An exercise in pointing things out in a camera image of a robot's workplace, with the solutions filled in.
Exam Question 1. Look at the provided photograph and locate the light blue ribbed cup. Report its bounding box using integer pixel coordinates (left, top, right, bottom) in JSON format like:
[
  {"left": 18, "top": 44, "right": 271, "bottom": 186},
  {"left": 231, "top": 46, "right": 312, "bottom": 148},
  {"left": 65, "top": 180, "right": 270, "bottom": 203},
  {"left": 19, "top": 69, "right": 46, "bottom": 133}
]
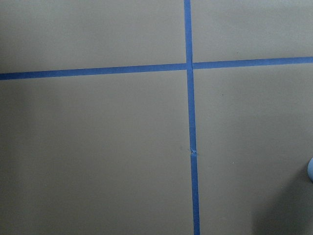
[{"left": 307, "top": 158, "right": 313, "bottom": 182}]

